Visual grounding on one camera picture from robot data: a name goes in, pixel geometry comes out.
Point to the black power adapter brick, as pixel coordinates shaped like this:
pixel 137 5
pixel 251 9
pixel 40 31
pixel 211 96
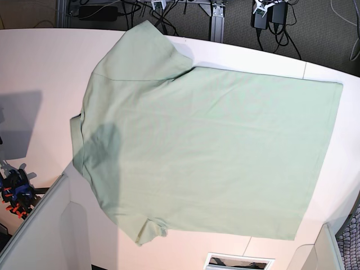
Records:
pixel 279 13
pixel 259 18

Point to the grey partition panel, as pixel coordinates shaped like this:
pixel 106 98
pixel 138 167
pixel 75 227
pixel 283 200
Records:
pixel 53 236
pixel 323 254

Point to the grey partition panel right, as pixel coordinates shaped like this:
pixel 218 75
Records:
pixel 323 254

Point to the grey mesh chair seat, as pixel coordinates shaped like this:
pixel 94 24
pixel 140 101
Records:
pixel 348 239

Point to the white table cable grommet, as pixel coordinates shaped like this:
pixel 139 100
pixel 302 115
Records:
pixel 225 261

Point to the light green polo T-shirt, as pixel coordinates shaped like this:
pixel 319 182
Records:
pixel 166 145

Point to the aluminium frame post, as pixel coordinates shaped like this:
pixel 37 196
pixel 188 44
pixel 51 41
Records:
pixel 217 9

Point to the grey partition panel left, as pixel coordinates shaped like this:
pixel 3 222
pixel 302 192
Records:
pixel 53 236

